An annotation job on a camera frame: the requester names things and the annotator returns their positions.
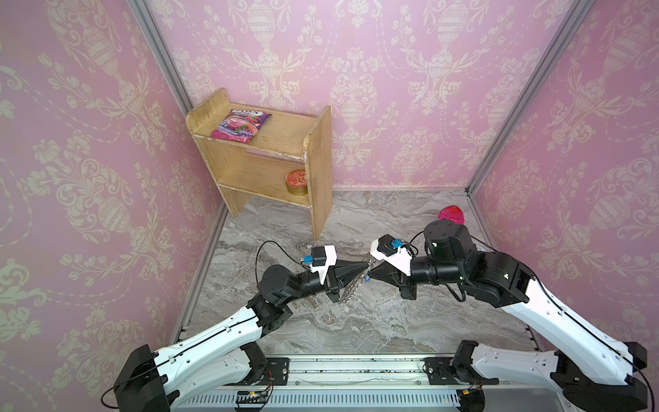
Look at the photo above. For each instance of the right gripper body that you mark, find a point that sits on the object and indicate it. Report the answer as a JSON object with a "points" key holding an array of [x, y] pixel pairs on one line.
{"points": [[405, 278]]}

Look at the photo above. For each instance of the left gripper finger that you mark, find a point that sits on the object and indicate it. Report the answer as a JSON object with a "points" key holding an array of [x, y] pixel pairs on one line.
{"points": [[351, 268], [351, 280]]}

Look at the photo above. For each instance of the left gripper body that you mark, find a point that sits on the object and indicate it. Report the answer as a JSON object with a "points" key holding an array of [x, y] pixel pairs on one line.
{"points": [[331, 287]]}

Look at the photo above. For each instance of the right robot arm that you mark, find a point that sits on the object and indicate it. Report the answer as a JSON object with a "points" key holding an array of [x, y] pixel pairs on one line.
{"points": [[588, 368]]}

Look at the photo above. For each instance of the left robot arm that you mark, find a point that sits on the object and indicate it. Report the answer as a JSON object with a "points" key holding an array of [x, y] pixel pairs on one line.
{"points": [[227, 353]]}

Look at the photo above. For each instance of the pink lid cup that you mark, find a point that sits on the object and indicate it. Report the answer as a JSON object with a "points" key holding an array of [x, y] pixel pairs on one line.
{"points": [[452, 213]]}

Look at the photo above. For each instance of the red lid tin can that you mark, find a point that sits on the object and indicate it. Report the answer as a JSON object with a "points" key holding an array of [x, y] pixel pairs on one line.
{"points": [[296, 183]]}

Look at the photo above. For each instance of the wooden shelf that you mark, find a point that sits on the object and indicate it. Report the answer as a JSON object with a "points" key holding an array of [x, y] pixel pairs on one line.
{"points": [[286, 142]]}

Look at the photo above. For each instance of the purple snack packet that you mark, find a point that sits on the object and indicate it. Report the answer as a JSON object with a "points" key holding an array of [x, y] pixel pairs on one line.
{"points": [[240, 125]]}

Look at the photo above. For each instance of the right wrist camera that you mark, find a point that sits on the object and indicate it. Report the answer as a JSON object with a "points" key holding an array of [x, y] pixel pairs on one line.
{"points": [[394, 252]]}

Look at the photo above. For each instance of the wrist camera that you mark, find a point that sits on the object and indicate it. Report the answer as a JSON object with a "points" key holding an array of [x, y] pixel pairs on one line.
{"points": [[394, 252], [320, 260]]}

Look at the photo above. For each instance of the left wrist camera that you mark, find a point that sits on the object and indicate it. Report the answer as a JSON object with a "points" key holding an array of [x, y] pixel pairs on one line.
{"points": [[320, 260]]}

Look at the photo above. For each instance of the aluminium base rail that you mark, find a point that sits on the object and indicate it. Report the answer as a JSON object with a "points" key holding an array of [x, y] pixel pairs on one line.
{"points": [[340, 371]]}

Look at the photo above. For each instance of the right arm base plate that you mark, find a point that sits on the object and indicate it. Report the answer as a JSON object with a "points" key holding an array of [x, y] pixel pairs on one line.
{"points": [[439, 371]]}

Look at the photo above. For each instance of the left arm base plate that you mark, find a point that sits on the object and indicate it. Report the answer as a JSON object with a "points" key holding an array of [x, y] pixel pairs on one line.
{"points": [[276, 371]]}

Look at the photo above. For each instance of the perforated cable tray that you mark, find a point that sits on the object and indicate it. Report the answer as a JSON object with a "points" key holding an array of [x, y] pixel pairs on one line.
{"points": [[287, 399]]}

